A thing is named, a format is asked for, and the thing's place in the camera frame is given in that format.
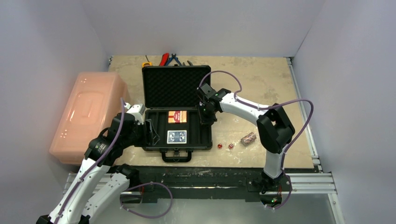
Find orange plastic storage bin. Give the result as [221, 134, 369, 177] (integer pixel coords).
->
[49, 72, 129, 165]

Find black poker carrying case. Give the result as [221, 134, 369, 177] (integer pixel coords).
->
[142, 65, 213, 163]

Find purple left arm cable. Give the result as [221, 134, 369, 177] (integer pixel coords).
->
[54, 98, 126, 224]

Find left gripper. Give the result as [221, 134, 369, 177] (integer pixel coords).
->
[122, 119, 159, 148]

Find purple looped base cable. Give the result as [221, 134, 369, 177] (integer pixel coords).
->
[119, 182, 173, 219]

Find blue playing card deck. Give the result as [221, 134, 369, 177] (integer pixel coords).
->
[167, 130, 187, 144]

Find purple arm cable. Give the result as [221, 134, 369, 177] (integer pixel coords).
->
[198, 70, 314, 174]
[54, 98, 126, 224]

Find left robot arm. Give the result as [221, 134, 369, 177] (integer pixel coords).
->
[37, 112, 159, 224]

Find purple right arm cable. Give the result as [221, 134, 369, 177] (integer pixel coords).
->
[198, 70, 314, 174]

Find yellow tape measure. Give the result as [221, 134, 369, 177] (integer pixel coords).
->
[142, 62, 152, 68]

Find red Texas Hold'em card deck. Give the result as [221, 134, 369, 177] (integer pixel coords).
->
[168, 111, 187, 124]

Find blue handled cutters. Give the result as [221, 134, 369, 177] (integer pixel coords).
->
[165, 54, 183, 66]

